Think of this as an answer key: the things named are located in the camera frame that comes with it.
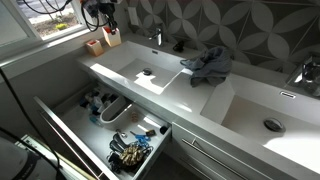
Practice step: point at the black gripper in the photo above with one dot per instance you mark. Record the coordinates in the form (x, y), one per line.
(108, 6)

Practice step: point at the square beige cup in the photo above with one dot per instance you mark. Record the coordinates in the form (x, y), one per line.
(95, 50)
(111, 40)

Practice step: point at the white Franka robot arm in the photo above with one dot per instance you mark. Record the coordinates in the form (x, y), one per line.
(16, 163)

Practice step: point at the chrome sink faucet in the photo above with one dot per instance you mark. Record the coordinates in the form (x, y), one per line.
(158, 38)
(308, 75)

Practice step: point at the round metal sink drain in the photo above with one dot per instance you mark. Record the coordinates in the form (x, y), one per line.
(147, 71)
(273, 125)

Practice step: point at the white window sill ledge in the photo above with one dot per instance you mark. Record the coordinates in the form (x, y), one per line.
(40, 50)

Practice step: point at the white drawer organizer bin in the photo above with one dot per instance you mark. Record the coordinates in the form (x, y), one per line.
(106, 120)

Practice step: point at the white framed window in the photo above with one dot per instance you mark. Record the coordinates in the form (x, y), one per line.
(13, 23)

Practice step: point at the white double sink countertop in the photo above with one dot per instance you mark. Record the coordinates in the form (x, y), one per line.
(186, 96)

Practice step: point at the open white vanity drawer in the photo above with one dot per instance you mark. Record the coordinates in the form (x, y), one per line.
(100, 136)

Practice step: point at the closed white vanity drawer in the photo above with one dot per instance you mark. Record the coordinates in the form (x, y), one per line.
(181, 150)

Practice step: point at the small black countertop object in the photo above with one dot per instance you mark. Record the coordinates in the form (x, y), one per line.
(178, 47)

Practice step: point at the dark blue small item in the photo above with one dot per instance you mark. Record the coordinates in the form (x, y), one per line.
(110, 98)

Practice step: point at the dark blue pouch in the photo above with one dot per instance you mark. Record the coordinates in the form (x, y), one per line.
(84, 101)

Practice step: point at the teal small bottle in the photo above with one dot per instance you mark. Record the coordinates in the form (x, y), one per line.
(95, 120)

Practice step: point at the crumpled grey-blue cloth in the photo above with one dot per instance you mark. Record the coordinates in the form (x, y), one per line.
(210, 66)

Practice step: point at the small brown black box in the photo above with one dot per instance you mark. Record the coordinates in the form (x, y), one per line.
(150, 132)

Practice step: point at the small black round cap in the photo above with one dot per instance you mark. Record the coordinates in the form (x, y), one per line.
(163, 130)

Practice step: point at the black hair accessories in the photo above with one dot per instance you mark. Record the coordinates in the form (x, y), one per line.
(116, 146)

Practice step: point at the gold patterned scrunchie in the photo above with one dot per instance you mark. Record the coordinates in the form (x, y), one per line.
(131, 155)

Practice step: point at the wooden table board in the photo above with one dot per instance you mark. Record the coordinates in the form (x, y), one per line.
(76, 166)

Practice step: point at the white wall outlet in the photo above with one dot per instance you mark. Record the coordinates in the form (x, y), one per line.
(133, 16)

